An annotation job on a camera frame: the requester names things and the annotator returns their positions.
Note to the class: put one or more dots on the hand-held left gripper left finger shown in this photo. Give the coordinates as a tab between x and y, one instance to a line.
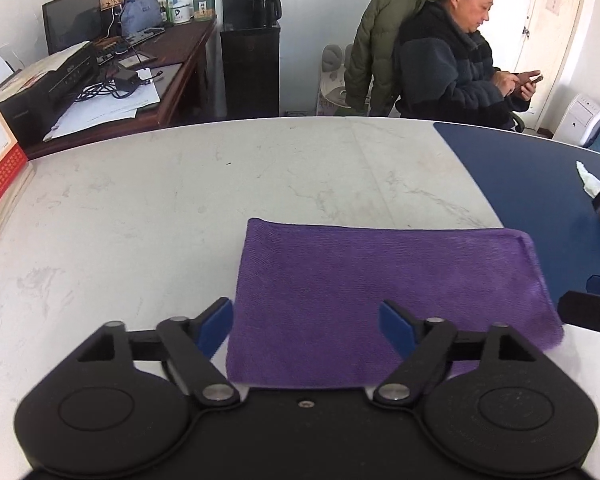
215	325

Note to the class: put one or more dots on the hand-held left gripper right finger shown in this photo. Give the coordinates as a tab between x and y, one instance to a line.
395	325

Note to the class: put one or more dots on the purple towel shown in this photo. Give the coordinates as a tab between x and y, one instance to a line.
380	280

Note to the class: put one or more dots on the white crumpled tissue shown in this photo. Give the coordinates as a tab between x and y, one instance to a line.
587	180

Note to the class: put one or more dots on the blue table mat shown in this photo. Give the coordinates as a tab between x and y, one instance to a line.
530	185

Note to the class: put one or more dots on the white air purifier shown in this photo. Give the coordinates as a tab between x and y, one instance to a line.
577	120

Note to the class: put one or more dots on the white papers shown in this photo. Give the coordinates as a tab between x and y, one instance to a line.
105	110

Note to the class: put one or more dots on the white fan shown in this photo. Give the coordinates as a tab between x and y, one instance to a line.
335	80

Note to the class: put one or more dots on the dark wooden desk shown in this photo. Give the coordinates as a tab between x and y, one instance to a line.
180	75

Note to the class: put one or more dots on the black water dispenser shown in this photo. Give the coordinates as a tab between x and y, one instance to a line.
250	70

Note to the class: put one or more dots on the white door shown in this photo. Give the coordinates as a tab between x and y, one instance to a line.
550	20

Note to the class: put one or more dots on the black printer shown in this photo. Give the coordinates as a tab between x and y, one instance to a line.
45	90

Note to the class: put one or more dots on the green padded jacket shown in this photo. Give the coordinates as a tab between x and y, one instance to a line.
380	35

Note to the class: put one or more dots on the black keyboard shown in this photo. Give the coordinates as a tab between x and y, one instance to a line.
130	40

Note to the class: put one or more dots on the white mug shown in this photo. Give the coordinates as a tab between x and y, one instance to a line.
181	12

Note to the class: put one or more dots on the black kettle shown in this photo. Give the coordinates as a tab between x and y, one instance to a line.
266	12

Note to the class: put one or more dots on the blue bag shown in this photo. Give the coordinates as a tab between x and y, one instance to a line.
141	15

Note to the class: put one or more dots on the black computer monitor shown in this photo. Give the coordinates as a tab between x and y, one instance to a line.
72	20

